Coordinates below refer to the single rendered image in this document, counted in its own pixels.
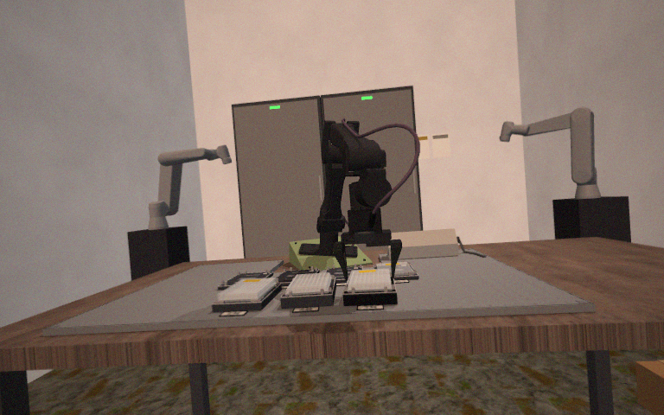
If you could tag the white control panel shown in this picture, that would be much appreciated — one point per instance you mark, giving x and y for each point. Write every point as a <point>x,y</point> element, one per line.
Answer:
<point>429,243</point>

